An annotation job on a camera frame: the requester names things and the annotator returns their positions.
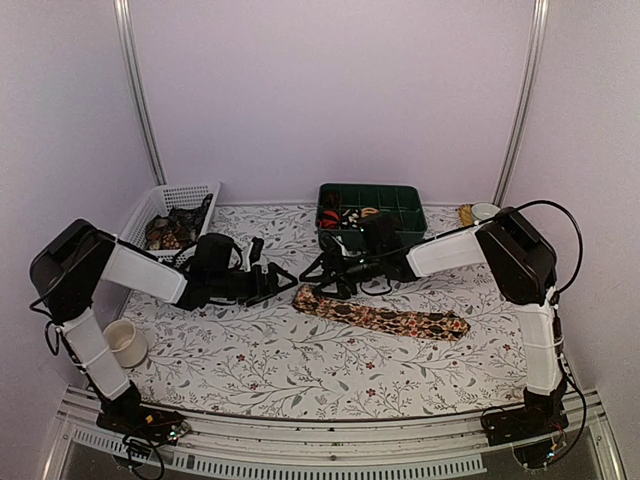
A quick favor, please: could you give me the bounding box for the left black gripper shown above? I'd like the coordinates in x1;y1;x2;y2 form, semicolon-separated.
209;261;298;307

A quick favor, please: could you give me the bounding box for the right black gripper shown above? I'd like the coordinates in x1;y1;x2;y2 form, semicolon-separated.
300;248;384;299

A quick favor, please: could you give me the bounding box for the flamingo patterned tie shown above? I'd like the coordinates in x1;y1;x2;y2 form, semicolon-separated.
292;285;471;342

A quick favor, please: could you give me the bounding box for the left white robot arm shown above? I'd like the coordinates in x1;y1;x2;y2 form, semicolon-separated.
29;219;298;434

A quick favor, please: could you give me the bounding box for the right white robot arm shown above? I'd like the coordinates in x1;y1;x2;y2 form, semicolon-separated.
293;207;568;436

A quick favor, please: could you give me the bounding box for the pile of dark ties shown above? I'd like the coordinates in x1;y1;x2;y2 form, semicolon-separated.
144;194;213;251

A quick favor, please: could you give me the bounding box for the rolled orange black tie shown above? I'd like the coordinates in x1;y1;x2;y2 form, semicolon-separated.
319;210;341;229

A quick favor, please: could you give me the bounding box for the rolled black white tie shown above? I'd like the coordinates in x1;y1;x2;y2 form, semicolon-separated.
340;208;361;230

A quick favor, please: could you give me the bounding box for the floral patterned table mat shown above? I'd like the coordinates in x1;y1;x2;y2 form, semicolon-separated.
119;203;569;420

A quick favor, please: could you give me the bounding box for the green divided organizer box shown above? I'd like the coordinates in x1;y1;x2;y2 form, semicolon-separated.
315;183;427;250

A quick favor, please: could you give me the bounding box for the rolled tan tie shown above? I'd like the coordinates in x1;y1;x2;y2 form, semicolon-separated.
360;207;380;218

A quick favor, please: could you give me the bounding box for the rolled dark brown tie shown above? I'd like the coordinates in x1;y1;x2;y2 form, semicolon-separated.
320;190;341;209

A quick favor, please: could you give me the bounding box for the white plastic basket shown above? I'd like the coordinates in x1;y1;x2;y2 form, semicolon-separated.
119;182;221;266

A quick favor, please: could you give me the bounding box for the white ceramic mug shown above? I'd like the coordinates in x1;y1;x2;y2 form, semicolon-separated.
103;319;148;369

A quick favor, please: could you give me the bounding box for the bamboo coaster mat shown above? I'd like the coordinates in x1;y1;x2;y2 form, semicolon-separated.
457;204;480;228

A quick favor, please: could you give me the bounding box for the pale green ceramic bowl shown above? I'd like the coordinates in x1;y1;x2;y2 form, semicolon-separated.
471;202;500;224

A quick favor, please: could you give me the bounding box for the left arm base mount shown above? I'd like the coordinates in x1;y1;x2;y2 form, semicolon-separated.
96;407;192;446

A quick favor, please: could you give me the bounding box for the front aluminium rail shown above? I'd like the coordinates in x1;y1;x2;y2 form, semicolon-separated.
42;388;626;479

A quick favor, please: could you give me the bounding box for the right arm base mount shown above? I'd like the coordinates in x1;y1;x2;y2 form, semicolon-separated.
480;407;569;446

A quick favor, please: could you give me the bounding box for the left aluminium frame post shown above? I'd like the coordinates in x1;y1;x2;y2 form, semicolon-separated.
113;0;167;185

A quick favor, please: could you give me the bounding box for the aluminium frame post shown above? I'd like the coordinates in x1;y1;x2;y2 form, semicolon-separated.
113;0;167;185
492;0;549;206

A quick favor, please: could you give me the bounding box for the right aluminium frame post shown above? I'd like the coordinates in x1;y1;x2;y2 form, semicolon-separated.
492;0;549;206

